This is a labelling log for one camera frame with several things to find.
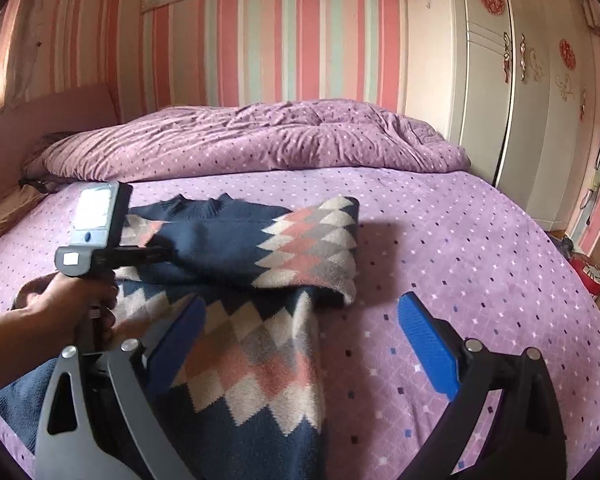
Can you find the person's left hand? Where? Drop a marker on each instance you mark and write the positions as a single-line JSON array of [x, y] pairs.
[[65, 300]]

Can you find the red printed box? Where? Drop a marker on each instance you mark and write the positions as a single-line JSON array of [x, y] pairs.
[[587, 280]]

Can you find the purple dotted quilt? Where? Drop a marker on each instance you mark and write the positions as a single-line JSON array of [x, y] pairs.
[[280, 140]]

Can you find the navy diamond pattern sweater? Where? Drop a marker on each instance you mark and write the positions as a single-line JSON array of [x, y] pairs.
[[220, 240]]

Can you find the white wardrobe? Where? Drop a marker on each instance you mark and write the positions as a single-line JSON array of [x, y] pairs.
[[480, 85]]

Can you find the person's left forearm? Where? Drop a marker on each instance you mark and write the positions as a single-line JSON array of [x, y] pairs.
[[5, 350]]

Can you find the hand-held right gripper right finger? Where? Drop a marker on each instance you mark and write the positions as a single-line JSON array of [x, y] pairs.
[[427, 345]]

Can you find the purple dotted bed sheet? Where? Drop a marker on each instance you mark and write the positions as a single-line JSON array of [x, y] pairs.
[[455, 260]]

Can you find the pink padded headboard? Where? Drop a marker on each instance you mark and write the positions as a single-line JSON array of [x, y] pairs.
[[40, 115]]

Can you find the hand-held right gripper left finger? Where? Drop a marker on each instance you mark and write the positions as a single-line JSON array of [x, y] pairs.
[[180, 340]]

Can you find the brown cloth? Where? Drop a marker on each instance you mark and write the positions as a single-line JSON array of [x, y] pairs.
[[5, 225]]

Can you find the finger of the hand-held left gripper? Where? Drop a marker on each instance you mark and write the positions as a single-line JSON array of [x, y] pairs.
[[145, 253]]

